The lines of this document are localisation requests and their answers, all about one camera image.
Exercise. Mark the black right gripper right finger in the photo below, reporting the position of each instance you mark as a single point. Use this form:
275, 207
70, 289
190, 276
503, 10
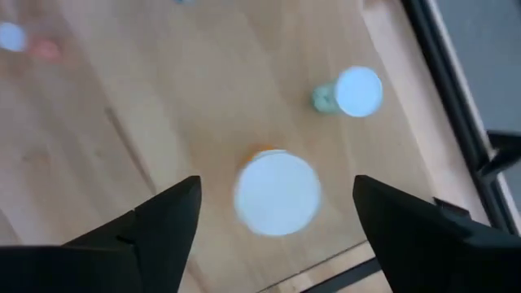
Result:
427, 252

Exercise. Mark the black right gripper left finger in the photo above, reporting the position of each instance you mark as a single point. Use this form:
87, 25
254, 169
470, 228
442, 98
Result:
134, 244

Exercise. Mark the orange pill bottle white cap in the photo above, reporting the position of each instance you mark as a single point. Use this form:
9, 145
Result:
277, 193

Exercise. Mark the teal pill bottle white cap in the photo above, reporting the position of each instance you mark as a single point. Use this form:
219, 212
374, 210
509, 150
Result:
354, 93

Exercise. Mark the pink pill bottle white cap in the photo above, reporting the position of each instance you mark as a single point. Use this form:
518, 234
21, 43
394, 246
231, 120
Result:
24, 40

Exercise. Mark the wooden shelf black metal frame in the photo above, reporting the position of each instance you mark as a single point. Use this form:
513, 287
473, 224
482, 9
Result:
346, 278

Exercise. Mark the black table edge rail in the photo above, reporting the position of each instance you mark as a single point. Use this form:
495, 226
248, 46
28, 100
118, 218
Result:
441, 61

